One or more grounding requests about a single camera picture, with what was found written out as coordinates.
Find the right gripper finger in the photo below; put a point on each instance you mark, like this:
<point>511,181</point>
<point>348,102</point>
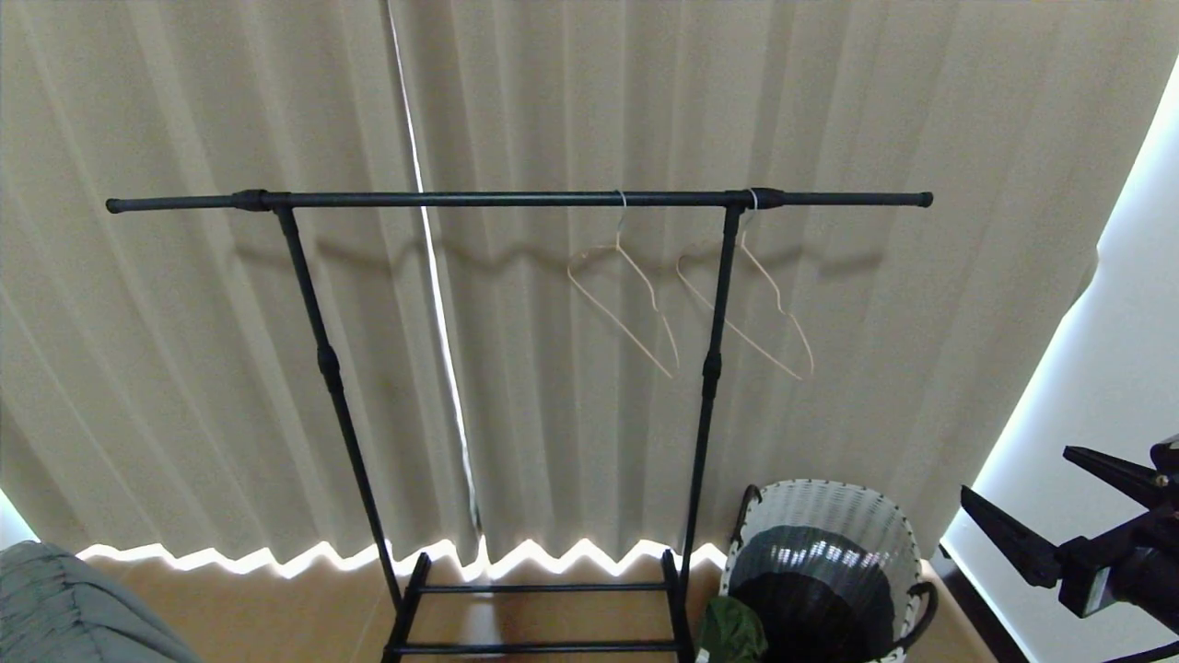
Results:
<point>1027,557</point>
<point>1124,479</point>

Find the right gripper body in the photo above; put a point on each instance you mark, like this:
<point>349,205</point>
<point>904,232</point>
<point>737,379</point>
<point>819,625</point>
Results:
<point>1142,571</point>

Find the pink clothes hanger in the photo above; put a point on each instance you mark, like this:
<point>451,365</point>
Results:
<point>619,324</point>
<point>737,333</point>

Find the pale grey shorts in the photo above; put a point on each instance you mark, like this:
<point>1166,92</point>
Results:
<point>64,608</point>

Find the white laundry basket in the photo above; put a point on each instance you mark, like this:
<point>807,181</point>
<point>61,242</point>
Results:
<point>820,516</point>

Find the black clothes rack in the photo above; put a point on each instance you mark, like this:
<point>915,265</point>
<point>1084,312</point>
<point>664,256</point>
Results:
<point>507,198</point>

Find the green garment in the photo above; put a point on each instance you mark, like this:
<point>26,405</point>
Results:
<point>732,631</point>

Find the beige curtain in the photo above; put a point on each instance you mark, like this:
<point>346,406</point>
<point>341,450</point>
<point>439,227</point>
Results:
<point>571,414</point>

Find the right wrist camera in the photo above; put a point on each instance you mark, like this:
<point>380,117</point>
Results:
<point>1168,456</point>

